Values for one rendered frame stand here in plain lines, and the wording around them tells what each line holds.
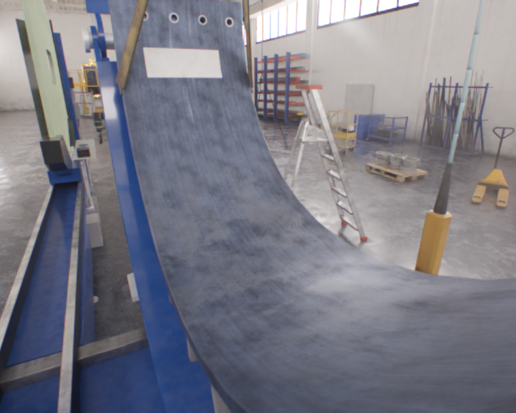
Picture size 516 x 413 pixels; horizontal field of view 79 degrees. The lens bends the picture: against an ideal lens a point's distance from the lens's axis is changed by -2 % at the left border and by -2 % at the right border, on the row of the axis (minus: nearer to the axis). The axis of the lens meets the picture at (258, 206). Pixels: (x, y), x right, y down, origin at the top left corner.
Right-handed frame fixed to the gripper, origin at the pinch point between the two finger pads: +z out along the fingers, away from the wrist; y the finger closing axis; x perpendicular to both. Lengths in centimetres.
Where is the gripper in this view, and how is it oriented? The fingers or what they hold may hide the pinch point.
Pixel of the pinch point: (101, 143)
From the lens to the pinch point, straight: 537.6
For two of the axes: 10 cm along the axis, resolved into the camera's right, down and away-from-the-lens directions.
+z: 0.0, 9.3, 3.6
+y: 3.3, 3.4, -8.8
